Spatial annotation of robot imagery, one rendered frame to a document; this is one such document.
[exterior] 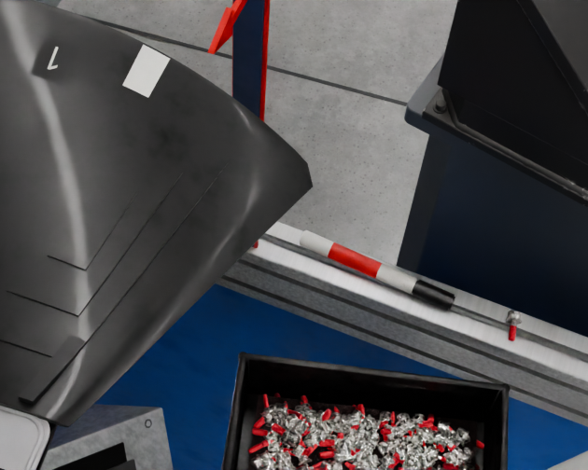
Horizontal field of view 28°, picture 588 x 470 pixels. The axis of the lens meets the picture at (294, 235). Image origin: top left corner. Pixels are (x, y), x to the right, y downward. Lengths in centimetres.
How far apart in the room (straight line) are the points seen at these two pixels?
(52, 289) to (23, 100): 11
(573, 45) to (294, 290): 33
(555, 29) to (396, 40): 144
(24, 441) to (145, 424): 21
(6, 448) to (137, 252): 12
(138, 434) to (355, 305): 31
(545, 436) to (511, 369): 15
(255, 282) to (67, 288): 46
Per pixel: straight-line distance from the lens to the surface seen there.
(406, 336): 102
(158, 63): 68
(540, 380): 102
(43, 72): 67
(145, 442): 77
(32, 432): 58
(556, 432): 113
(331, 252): 99
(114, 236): 62
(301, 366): 94
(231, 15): 73
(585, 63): 90
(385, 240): 203
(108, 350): 59
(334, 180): 209
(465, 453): 96
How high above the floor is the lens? 173
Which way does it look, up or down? 59 degrees down
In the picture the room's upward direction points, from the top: 6 degrees clockwise
